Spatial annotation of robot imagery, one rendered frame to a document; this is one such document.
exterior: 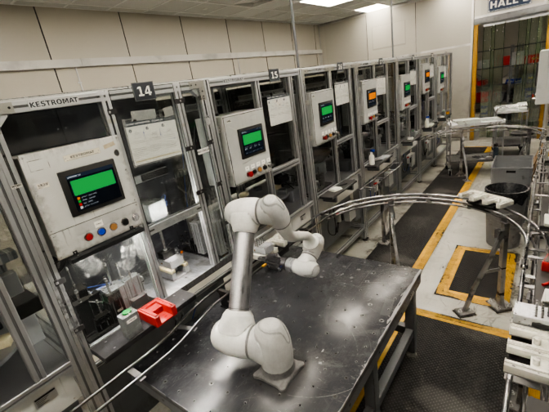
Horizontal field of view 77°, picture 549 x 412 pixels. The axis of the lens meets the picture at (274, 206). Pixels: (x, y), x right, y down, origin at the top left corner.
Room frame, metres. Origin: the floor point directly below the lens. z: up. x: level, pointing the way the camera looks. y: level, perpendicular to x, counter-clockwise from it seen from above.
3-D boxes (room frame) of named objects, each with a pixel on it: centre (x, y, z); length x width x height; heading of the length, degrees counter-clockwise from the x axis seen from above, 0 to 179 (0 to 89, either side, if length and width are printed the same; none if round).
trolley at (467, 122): (5.75, -3.55, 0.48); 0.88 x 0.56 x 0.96; 68
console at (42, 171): (1.60, 0.91, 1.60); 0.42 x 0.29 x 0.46; 140
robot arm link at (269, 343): (1.29, 0.11, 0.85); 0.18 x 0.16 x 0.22; 66
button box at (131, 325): (1.43, 0.78, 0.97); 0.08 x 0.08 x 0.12; 50
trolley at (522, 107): (6.47, -4.68, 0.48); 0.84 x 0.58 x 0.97; 148
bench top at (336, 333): (1.69, 0.00, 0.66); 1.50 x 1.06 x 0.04; 140
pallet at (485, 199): (2.49, -1.64, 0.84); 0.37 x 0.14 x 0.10; 18
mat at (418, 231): (5.15, -2.79, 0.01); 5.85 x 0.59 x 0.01; 140
